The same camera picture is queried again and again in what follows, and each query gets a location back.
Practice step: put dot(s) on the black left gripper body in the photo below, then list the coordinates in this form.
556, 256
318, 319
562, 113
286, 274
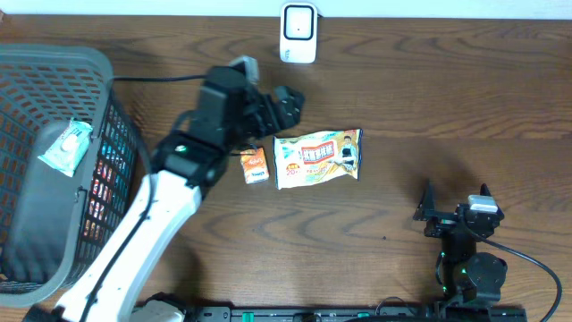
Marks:
250, 113

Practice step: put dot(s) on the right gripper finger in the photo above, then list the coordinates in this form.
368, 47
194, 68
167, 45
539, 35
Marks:
484, 190
426, 207

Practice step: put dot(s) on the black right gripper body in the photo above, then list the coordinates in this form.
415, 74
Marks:
441, 226

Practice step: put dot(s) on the small orange snack box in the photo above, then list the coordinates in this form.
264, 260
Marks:
254, 165

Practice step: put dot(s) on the large beige snack bag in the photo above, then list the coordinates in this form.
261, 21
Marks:
316, 158

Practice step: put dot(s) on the teal wet wipes pack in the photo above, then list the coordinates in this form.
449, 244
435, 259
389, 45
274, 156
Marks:
66, 152

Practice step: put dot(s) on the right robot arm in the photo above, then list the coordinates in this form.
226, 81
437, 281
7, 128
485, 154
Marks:
471, 280

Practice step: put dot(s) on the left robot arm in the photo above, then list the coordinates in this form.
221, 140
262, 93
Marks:
184, 167

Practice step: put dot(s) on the white barcode scanner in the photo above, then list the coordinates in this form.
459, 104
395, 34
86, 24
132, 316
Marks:
298, 33

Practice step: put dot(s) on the grey plastic shopping basket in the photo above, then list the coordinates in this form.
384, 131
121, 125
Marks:
53, 226

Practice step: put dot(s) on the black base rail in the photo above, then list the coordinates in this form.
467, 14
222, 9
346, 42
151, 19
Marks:
357, 314

